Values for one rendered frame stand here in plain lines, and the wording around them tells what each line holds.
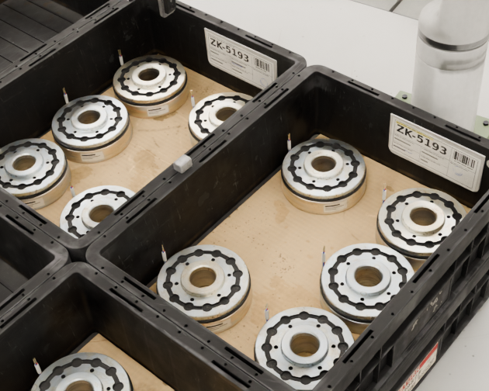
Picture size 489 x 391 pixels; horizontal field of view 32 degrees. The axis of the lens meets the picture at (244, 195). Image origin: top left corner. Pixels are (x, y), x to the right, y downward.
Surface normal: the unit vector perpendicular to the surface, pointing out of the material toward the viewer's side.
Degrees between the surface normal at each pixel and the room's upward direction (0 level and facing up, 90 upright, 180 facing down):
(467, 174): 90
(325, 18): 0
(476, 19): 88
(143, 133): 0
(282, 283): 0
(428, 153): 90
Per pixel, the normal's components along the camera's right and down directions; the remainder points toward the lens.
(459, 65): 0.04, 0.69
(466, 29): 0.27, 0.66
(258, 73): -0.65, 0.58
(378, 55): -0.07, -0.69
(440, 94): -0.36, 0.65
